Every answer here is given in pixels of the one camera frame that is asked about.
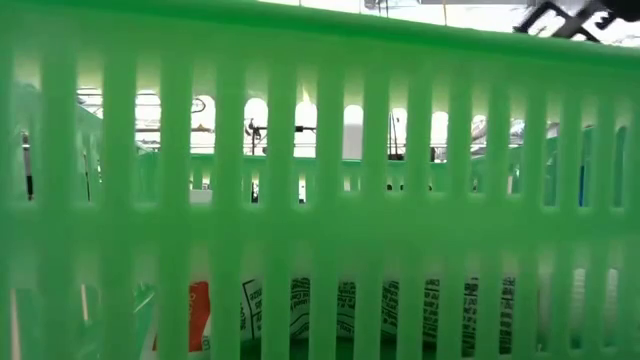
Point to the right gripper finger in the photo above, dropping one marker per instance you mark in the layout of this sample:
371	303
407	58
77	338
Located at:
537	15
577	27

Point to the white travel toothpaste tube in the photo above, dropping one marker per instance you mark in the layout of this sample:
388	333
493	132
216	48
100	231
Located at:
298	305

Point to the green plastic basket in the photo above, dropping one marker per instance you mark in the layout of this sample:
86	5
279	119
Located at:
320	220

